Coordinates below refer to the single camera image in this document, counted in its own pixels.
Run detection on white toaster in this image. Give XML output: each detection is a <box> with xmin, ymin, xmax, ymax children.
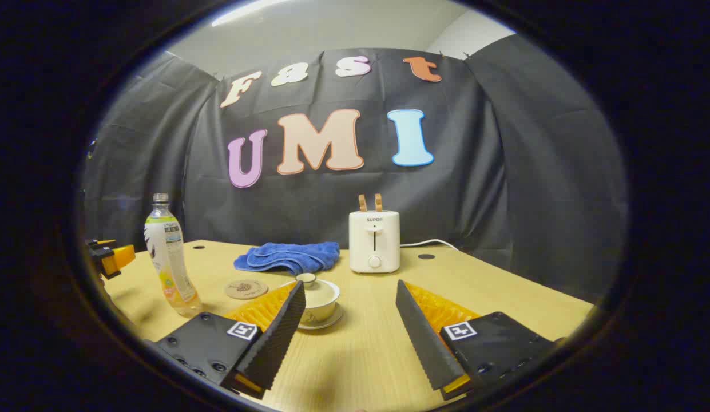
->
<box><xmin>348</xmin><ymin>209</ymin><xmax>401</xmax><ymax>274</ymax></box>

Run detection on cream teacup lid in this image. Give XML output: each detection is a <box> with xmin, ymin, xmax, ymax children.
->
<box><xmin>296</xmin><ymin>272</ymin><xmax>336</xmax><ymax>310</ymax></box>

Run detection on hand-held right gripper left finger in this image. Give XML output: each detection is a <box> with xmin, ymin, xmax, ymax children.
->
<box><xmin>154</xmin><ymin>280</ymin><xmax>307</xmax><ymax>401</ymax></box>

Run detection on blue folded towel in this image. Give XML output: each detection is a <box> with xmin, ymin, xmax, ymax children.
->
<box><xmin>233</xmin><ymin>241</ymin><xmax>341</xmax><ymax>276</ymax></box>

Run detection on black backdrop cloth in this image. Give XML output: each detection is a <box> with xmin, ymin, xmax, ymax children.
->
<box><xmin>79</xmin><ymin>34</ymin><xmax>629</xmax><ymax>305</ymax></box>

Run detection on round brown coaster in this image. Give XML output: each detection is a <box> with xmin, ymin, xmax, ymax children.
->
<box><xmin>224</xmin><ymin>278</ymin><xmax>269</xmax><ymax>300</ymax></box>

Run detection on white power cable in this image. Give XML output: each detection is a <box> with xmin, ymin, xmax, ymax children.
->
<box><xmin>399</xmin><ymin>238</ymin><xmax>460</xmax><ymax>252</ymax></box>

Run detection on clear water bottle white label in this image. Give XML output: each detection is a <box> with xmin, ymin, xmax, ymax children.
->
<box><xmin>144</xmin><ymin>193</ymin><xmax>204</xmax><ymax>318</ymax></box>

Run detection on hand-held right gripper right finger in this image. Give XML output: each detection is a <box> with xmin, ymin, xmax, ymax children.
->
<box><xmin>395</xmin><ymin>279</ymin><xmax>557</xmax><ymax>402</ymax></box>

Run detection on cream ceramic saucer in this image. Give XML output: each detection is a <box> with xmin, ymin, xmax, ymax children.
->
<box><xmin>298</xmin><ymin>303</ymin><xmax>344</xmax><ymax>331</ymax></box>

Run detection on cream ceramic teacup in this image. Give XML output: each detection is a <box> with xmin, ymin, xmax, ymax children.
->
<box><xmin>283</xmin><ymin>279</ymin><xmax>341</xmax><ymax>325</ymax></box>

